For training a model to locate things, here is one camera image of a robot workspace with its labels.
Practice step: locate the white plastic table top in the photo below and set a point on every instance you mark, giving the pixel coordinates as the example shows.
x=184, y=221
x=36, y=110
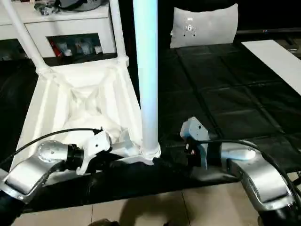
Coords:
x=80, y=99

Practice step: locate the white plastic table leg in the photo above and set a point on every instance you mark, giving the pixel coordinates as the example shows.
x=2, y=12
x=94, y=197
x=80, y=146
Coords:
x=146, y=70
x=26, y=37
x=117, y=33

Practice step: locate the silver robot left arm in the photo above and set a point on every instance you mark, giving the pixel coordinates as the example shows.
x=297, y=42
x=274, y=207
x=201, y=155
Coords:
x=33, y=174

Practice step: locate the black work mat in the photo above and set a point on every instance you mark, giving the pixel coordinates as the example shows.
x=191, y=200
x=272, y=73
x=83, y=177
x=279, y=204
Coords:
x=225, y=103

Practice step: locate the cluster of small bottles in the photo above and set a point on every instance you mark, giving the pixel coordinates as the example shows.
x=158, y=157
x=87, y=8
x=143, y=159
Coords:
x=75, y=47

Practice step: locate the white flat board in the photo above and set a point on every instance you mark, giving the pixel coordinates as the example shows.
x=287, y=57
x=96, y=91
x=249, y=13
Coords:
x=275, y=61

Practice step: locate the white cushion with badge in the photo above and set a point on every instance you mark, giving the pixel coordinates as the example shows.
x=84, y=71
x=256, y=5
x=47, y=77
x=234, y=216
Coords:
x=204, y=26

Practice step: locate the black cabinet with yellow label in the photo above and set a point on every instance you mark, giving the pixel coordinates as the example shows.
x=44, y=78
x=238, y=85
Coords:
x=129, y=23

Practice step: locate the white cabinet with glass doors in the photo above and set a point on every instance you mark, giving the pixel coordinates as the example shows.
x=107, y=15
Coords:
x=42, y=23

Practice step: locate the black flat television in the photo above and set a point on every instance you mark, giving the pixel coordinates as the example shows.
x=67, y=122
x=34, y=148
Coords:
x=270, y=16

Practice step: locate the grey bag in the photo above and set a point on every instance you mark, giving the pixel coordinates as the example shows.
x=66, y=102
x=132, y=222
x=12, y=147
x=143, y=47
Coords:
x=80, y=4

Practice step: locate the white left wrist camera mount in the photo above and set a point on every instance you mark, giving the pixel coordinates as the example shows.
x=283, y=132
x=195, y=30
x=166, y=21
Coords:
x=96, y=146

